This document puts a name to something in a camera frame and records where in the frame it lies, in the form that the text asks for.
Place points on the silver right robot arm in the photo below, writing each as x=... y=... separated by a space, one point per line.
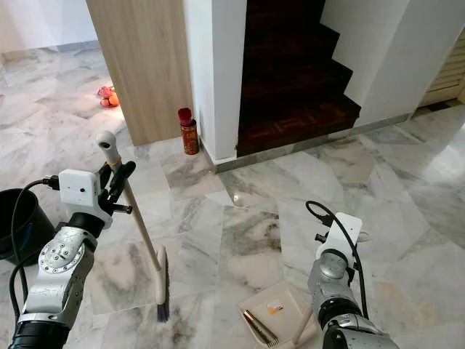
x=330 y=283

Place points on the orange rubber band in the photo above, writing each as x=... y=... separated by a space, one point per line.
x=114 y=164

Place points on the red bag of oranges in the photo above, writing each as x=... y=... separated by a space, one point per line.
x=109 y=97

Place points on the red cylindrical tin can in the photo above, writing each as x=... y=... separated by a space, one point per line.
x=189 y=134

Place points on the small orange paper scrap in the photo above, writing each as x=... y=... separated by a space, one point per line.
x=275 y=307

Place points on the black plastic bucket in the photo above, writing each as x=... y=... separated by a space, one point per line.
x=20 y=214

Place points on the brown shiny wrapper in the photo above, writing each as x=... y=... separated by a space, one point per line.
x=258 y=323

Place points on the light wooden cabinet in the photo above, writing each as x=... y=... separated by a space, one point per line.
x=145 y=65

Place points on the dark wooden staircase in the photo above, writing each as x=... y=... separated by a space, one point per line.
x=290 y=87

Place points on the beige louvred door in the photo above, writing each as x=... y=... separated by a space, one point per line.
x=450 y=73

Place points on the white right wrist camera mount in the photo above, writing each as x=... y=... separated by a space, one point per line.
x=345 y=233

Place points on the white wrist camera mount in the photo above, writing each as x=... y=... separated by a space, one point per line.
x=78 y=190
x=345 y=233

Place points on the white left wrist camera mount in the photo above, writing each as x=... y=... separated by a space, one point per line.
x=78 y=190

